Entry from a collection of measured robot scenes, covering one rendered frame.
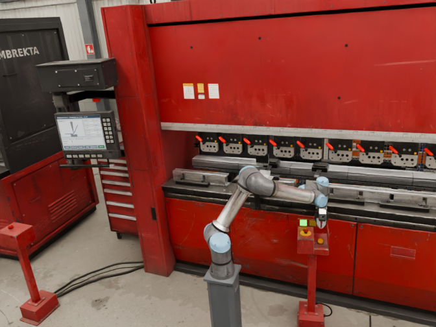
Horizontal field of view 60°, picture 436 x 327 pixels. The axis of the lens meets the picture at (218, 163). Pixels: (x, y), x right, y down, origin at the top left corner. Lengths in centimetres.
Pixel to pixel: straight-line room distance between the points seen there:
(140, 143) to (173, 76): 59
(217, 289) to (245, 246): 94
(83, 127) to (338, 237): 202
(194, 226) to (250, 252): 52
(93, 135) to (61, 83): 42
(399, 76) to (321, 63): 47
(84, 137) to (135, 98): 47
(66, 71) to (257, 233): 186
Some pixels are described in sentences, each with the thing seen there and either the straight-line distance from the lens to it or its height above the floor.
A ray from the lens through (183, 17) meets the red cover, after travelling 288.
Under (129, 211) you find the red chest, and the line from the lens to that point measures 396.
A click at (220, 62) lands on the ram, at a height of 187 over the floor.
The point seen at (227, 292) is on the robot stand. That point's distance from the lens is 227.
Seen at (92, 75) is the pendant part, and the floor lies 186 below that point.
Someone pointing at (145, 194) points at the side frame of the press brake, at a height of 83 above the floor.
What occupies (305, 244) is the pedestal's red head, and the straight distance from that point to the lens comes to 260.
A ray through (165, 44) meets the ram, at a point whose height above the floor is 201.
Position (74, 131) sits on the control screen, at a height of 146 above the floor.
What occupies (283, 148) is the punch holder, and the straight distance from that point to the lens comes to 280.
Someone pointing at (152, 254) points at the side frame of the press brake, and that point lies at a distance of 354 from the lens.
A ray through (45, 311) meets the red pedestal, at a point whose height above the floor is 6.
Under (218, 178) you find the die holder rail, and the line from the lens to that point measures 309.
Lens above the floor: 216
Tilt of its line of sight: 21 degrees down
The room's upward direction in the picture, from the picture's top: 4 degrees counter-clockwise
